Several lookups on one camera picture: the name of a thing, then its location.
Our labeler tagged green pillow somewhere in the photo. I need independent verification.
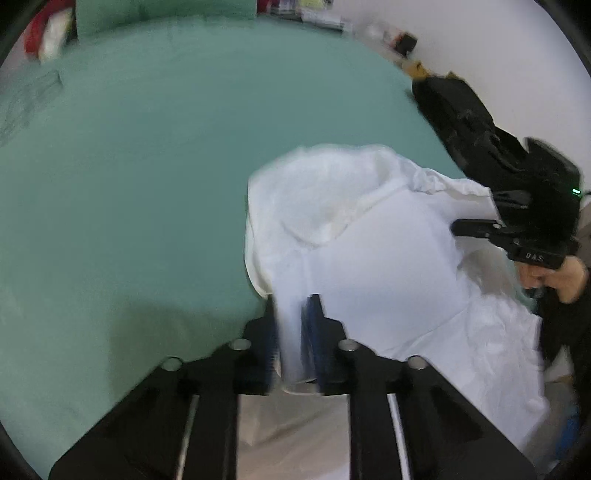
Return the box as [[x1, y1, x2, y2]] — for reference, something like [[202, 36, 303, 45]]
[[75, 0, 256, 38]]

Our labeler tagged right hand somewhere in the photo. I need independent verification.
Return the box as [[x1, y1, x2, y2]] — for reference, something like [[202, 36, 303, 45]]
[[516, 256, 589, 304]]

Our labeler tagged red pillow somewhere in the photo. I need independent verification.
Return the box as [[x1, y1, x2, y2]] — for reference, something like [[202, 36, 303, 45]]
[[24, 0, 76, 63]]

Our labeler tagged white hooded sweatshirt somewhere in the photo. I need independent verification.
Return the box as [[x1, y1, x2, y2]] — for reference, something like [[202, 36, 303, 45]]
[[234, 142, 553, 480]]

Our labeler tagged bedside clutter pile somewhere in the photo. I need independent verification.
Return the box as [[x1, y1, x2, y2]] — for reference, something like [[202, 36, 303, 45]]
[[257, 0, 418, 58]]

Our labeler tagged green bed sheet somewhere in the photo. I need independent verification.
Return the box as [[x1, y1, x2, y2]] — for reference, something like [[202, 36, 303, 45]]
[[1, 19, 459, 476]]

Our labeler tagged black charger with cable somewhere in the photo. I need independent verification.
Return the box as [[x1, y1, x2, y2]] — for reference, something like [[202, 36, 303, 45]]
[[1, 70, 63, 145]]

